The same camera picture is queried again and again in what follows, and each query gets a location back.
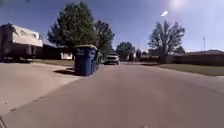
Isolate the low dark house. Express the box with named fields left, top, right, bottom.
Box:
left=35, top=41, right=75, bottom=61

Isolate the tall thin pole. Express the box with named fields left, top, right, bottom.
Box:
left=202, top=36, right=207, bottom=52

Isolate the white camper trailer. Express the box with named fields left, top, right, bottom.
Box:
left=0, top=23, right=44, bottom=63

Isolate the brown wooden fence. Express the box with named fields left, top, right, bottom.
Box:
left=138, top=53, right=224, bottom=67

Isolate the pale concrete driveway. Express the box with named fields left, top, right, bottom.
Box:
left=0, top=62, right=83, bottom=118

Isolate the grass lawn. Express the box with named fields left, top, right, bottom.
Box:
left=33, top=58, right=76, bottom=67

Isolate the grass verge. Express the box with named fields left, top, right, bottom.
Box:
left=156, top=63, right=224, bottom=77

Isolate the blue wheeled bin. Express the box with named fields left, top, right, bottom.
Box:
left=91, top=49, right=103, bottom=73

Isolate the dark green tree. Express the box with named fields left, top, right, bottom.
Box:
left=94, top=19, right=116, bottom=58

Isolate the large dense green tree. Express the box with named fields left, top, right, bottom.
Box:
left=47, top=1, right=98, bottom=50

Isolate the white car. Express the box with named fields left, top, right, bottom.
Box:
left=103, top=52, right=120, bottom=66

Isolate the blue bin with yellow lid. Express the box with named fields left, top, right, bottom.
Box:
left=72, top=44, right=99, bottom=77

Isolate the thin-leaved tree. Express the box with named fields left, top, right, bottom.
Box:
left=147, top=20, right=186, bottom=64

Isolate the small round tree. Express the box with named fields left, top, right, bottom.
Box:
left=115, top=41, right=136, bottom=62

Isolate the building with low roof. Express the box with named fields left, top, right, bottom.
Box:
left=186, top=49, right=224, bottom=56

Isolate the grey asphalt road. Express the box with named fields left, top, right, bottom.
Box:
left=0, top=61, right=224, bottom=128

